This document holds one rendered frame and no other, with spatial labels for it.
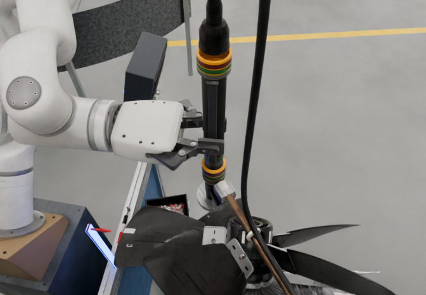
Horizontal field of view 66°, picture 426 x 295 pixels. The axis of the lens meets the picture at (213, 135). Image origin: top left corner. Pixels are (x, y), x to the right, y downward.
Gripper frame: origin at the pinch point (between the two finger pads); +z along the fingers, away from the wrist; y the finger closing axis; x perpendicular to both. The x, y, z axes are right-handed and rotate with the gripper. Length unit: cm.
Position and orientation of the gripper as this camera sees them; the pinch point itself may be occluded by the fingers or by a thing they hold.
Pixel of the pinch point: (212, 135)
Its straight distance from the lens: 51.8
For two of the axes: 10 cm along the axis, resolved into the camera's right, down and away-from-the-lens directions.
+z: 9.9, 0.9, -0.7
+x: 0.0, -6.2, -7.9
